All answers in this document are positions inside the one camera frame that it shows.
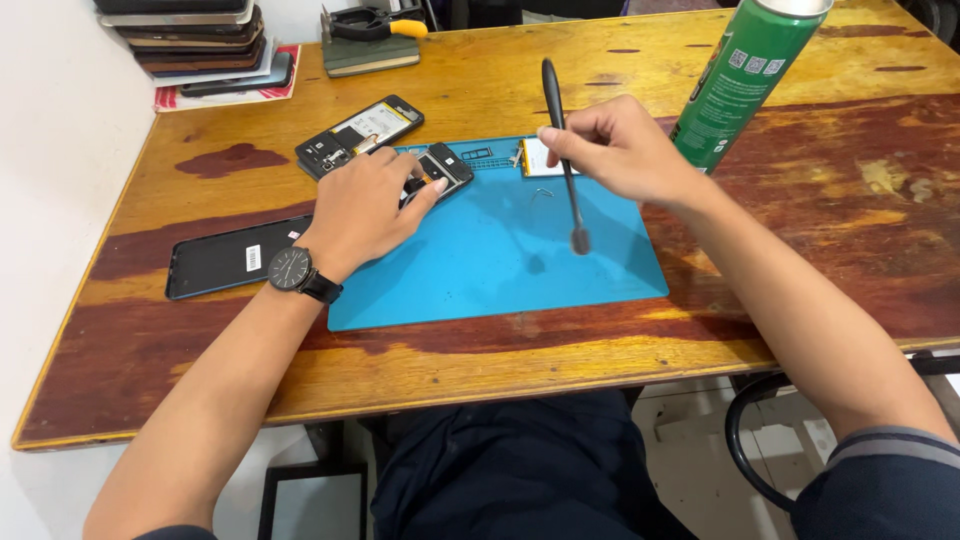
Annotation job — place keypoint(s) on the dark green notebook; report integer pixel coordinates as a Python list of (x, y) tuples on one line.
[(371, 56)]

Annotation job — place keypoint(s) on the green spray can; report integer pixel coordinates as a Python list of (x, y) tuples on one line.
[(739, 82)]

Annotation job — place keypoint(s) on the opened phone with white battery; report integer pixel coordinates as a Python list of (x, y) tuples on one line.
[(371, 124)]

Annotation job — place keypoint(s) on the black wrist watch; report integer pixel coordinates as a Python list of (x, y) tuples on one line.
[(291, 268)]

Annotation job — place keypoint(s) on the black phone screen panel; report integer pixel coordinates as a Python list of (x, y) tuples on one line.
[(221, 259)]

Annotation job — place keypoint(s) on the blue repair mat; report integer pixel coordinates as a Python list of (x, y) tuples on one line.
[(495, 262)]

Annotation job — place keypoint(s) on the person's dark blue trousers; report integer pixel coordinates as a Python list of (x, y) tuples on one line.
[(517, 472)]

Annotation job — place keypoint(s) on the black round chair frame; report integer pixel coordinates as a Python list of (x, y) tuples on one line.
[(739, 442)]

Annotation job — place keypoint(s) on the black and yellow pliers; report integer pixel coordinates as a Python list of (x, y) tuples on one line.
[(375, 24)]

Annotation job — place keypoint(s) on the black cleaning brush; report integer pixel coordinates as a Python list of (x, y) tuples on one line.
[(556, 90)]

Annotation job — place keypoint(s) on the stack of phones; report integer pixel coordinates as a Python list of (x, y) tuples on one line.
[(195, 41)]

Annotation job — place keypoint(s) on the black sim tray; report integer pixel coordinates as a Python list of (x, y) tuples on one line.
[(477, 154)]

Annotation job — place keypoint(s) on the red and white paper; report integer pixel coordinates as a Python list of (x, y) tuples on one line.
[(255, 96)]

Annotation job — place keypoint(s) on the black framed panel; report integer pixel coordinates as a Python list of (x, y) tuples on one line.
[(311, 499)]

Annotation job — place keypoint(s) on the person's left hand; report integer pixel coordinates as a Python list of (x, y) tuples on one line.
[(360, 210)]

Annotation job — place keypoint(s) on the person's right hand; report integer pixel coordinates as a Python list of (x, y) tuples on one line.
[(622, 150)]

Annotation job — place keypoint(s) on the small black phone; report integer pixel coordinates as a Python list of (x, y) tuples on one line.
[(450, 163)]

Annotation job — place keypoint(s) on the person's dark blue sleeve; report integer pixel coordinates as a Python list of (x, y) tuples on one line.
[(885, 487)]

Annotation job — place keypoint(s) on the small metal part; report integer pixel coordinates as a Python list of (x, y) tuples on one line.
[(517, 156)]

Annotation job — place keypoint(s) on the white phone battery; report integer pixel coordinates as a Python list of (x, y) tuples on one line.
[(536, 159)]

